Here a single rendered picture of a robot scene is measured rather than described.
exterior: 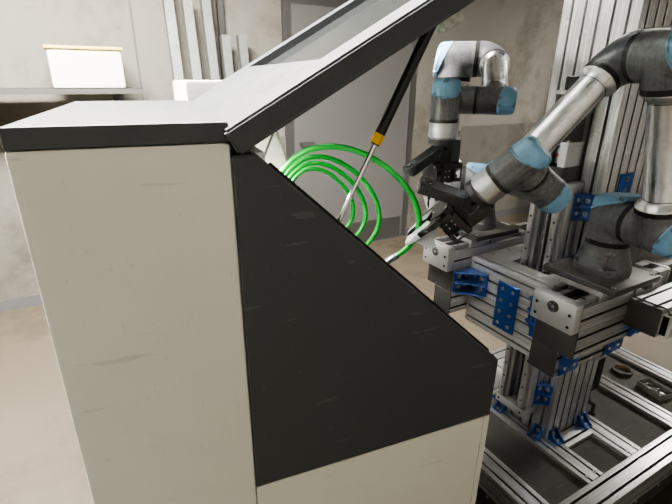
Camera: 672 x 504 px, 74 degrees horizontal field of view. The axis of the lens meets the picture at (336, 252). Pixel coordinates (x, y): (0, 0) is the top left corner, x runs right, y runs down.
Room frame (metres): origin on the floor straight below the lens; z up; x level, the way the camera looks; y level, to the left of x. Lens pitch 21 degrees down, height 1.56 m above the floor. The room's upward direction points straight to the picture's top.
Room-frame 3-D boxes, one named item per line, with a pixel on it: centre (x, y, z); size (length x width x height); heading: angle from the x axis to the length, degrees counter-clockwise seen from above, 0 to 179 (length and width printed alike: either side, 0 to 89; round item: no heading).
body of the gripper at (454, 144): (1.25, -0.29, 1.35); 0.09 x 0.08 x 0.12; 112
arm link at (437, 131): (1.25, -0.28, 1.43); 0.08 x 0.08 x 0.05
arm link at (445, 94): (1.26, -0.29, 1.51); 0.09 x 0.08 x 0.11; 164
